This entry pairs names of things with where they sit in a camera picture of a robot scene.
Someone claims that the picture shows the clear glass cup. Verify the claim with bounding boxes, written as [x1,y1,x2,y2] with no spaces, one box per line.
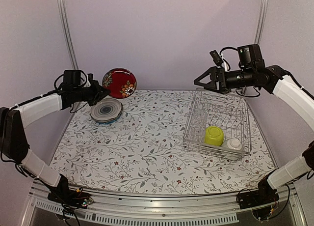
[192,109,208,126]
[189,127,205,143]

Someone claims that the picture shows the front aluminium rail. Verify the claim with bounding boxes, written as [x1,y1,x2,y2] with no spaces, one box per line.
[21,182,308,226]

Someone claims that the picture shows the pale green flower plate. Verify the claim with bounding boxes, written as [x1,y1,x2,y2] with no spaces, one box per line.
[90,107,123,123]

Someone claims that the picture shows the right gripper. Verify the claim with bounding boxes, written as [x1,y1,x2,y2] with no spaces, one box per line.
[194,66,255,94]

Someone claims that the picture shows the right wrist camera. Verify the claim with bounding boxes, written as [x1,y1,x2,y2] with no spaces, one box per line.
[237,44,263,68]

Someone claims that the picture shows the white cream plate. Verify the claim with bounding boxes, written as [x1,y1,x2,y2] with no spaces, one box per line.
[90,98,123,123]

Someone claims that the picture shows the blue polka dot plate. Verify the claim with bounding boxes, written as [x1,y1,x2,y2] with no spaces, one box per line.
[92,115,121,125]

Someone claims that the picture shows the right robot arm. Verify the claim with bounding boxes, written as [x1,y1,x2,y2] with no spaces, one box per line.
[194,65,314,204]

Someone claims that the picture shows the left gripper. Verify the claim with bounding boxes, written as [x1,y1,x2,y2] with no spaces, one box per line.
[73,79,111,106]

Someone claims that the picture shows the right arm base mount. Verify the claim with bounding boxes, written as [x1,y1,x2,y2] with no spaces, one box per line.
[236,180,279,221]

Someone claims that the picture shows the dark red patterned plate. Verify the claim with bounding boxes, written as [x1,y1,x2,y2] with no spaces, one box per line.
[102,68,137,99]

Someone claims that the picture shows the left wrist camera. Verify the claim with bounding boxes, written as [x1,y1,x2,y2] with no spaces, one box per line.
[62,70,81,90]

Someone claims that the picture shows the white small bowl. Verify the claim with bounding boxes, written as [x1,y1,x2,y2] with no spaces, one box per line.
[221,138,243,154]

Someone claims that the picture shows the lime green bowl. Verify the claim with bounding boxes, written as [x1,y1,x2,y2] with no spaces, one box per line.
[204,126,224,146]

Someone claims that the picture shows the wire dish rack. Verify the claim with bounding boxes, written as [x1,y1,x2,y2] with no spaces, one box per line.
[183,90,252,160]

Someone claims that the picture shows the floral tablecloth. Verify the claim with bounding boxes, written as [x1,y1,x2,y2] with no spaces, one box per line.
[50,90,276,195]

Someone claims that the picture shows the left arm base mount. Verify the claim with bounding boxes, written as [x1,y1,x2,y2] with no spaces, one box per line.
[47,174,93,209]

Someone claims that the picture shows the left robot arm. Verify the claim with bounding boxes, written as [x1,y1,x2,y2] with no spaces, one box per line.
[0,80,110,203]

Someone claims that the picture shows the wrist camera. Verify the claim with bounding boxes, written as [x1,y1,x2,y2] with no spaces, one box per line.
[237,44,263,68]
[62,70,81,90]

